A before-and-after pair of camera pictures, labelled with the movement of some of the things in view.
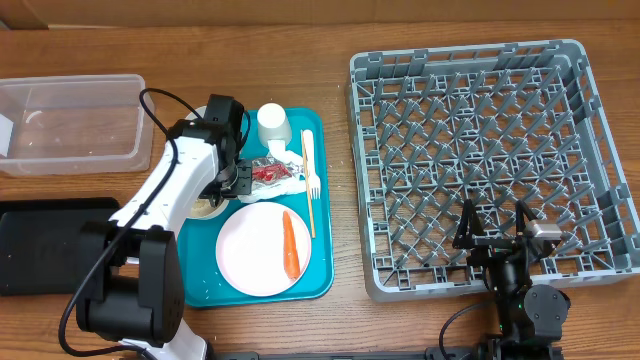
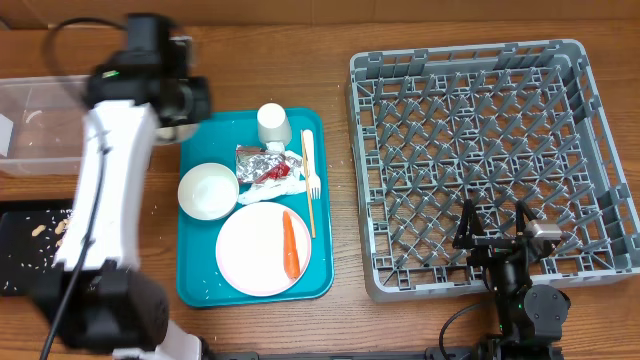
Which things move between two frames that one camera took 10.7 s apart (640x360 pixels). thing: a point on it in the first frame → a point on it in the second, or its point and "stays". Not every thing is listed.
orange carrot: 291,248 stays
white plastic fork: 314,181 stays
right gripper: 466,237 stays
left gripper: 243,176 → 201,108
